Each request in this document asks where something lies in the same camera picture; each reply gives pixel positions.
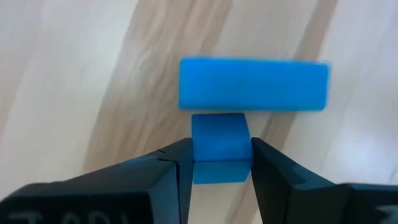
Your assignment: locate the small blue wooden block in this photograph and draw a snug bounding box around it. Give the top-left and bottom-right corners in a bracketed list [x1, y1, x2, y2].
[191, 112, 253, 185]

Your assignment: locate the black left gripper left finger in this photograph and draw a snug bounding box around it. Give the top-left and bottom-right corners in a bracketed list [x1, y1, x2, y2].
[0, 138, 194, 224]

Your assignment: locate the long blue wooden block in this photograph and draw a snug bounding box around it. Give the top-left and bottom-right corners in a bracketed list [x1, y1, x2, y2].
[177, 55, 331, 112]

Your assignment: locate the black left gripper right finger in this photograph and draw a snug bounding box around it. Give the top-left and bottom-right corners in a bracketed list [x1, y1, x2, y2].
[251, 138, 398, 224]

